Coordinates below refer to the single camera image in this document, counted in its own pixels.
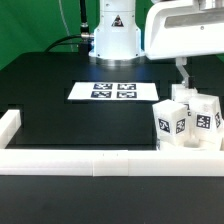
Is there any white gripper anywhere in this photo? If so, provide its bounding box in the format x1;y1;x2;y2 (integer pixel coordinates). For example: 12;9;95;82
144;0;224;89

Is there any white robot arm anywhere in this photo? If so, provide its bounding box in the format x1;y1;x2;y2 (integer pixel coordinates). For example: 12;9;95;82
89;0;224;88

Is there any white paper marker sheet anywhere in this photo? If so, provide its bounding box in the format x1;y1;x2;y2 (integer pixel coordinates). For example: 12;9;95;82
68;82;159;101

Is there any white U-shaped fence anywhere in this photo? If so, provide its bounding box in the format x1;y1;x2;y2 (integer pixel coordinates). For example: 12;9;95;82
0;110;224;177

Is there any black cable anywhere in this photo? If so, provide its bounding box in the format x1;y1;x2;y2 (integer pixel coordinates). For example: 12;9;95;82
44;0;96;54

